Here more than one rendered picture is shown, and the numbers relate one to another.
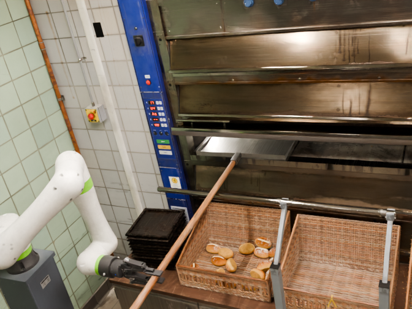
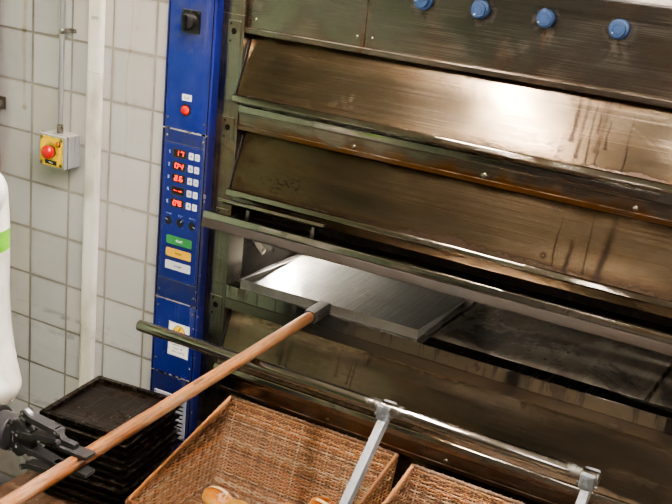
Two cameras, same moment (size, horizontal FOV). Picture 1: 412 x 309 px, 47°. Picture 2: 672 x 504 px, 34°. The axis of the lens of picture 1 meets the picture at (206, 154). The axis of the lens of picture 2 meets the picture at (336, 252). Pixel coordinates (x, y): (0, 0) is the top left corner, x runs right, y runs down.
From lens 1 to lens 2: 41 cm
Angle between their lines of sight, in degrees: 9
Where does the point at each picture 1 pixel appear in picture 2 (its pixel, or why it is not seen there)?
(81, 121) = (24, 160)
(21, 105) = not seen: outside the picture
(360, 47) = (611, 139)
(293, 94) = (464, 203)
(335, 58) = (559, 149)
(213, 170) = (264, 331)
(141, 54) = (187, 50)
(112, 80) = (115, 89)
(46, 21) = not seen: outside the picture
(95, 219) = not seen: outside the picture
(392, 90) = (655, 241)
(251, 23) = (418, 42)
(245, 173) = (328, 352)
